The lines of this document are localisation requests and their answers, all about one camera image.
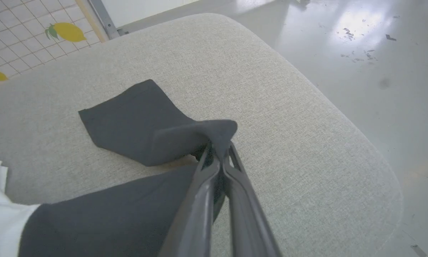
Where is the lemon print grid panel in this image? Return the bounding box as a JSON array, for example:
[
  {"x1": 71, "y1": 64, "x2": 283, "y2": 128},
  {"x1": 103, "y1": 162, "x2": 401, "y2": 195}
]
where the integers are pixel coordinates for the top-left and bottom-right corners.
[{"x1": 0, "y1": 0, "x2": 101, "y2": 85}]

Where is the grey metal post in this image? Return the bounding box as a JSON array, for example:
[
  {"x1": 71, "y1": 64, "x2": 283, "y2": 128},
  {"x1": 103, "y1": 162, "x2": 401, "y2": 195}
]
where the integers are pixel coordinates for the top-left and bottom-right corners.
[{"x1": 87, "y1": 0, "x2": 129, "y2": 40}]

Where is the light wooden frame strip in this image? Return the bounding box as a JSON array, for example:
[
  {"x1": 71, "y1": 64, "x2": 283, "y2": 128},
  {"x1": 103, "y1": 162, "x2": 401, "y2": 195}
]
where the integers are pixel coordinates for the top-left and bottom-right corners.
[{"x1": 75, "y1": 0, "x2": 109, "y2": 43}]

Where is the white garment with dark sleeves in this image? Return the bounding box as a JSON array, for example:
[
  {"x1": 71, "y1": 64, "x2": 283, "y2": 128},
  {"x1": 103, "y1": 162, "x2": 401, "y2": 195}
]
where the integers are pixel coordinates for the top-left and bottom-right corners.
[{"x1": 0, "y1": 79, "x2": 238, "y2": 257}]

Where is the beige fabric sofa cushion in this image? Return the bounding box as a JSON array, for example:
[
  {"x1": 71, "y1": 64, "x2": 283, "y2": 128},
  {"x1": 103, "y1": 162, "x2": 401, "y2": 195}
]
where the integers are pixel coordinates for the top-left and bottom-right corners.
[{"x1": 0, "y1": 13, "x2": 403, "y2": 257}]

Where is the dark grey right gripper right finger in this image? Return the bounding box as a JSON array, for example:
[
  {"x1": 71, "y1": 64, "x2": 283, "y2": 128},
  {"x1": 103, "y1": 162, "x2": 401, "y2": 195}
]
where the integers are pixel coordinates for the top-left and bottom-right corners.
[{"x1": 223, "y1": 142, "x2": 282, "y2": 257}]

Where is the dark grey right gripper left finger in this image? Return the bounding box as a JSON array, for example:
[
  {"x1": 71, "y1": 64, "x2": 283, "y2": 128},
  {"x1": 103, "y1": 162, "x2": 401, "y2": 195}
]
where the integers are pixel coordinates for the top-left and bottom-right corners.
[{"x1": 159, "y1": 143, "x2": 221, "y2": 257}]

